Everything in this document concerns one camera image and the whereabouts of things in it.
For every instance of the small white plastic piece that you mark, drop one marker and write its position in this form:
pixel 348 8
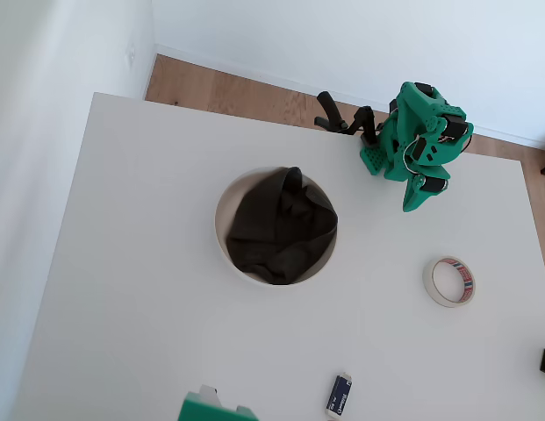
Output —
pixel 209 394

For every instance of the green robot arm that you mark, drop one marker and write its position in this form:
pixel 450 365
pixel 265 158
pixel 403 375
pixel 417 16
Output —
pixel 412 109

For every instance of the blue white eraser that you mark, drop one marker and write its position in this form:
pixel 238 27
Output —
pixel 339 394

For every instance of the green plastic printed part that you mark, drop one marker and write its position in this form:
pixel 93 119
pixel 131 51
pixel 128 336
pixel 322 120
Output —
pixel 202 410

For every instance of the white bowl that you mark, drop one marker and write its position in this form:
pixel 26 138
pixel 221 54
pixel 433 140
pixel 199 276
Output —
pixel 223 210

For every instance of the black cloth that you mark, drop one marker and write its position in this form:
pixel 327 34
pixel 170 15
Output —
pixel 276 228

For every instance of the cream masking tape roll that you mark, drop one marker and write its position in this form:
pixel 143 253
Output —
pixel 428 280

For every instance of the black table clamp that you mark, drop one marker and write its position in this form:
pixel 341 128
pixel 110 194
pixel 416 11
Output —
pixel 331 109

